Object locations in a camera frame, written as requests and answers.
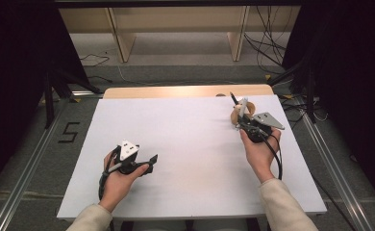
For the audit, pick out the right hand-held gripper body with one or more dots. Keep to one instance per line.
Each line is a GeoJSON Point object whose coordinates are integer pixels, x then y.
{"type": "Point", "coordinates": [267, 120]}

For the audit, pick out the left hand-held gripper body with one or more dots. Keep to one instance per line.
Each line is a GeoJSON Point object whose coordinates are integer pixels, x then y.
{"type": "Point", "coordinates": [128, 149]}

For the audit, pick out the wooden pen holder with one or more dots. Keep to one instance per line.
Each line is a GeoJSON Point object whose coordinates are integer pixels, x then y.
{"type": "Point", "coordinates": [234, 116]}

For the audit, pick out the long thin white pen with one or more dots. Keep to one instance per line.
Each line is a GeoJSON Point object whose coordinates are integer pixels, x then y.
{"type": "Point", "coordinates": [243, 107]}

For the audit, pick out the black pen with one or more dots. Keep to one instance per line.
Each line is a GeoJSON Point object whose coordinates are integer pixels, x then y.
{"type": "Point", "coordinates": [234, 98]}

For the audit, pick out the person's right hand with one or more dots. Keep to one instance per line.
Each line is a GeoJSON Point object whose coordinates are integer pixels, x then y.
{"type": "Point", "coordinates": [262, 157]}

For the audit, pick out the person's left hand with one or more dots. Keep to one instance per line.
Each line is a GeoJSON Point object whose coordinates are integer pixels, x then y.
{"type": "Point", "coordinates": [118, 186]}

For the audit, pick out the yellow floor tape piece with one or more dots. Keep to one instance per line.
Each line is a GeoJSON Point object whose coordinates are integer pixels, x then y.
{"type": "Point", "coordinates": [76, 100]}
{"type": "Point", "coordinates": [268, 77]}
{"type": "Point", "coordinates": [288, 96]}

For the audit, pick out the white foam board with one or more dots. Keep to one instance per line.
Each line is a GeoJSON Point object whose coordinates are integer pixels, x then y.
{"type": "Point", "coordinates": [192, 144]}

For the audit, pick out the black metal stand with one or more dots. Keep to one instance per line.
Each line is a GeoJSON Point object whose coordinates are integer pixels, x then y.
{"type": "Point", "coordinates": [49, 99]}
{"type": "Point", "coordinates": [310, 93]}

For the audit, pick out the light wooden table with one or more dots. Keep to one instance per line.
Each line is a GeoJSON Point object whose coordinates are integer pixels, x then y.
{"type": "Point", "coordinates": [176, 91]}

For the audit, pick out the black curtain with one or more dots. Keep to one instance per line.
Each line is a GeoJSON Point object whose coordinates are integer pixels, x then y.
{"type": "Point", "coordinates": [15, 80]}
{"type": "Point", "coordinates": [352, 80]}

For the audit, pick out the aluminium floor rail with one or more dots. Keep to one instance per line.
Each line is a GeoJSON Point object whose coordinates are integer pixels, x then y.
{"type": "Point", "coordinates": [336, 173]}
{"type": "Point", "coordinates": [19, 192]}

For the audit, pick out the light wooden desk frame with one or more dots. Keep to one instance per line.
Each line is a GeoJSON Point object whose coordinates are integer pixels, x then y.
{"type": "Point", "coordinates": [176, 19]}

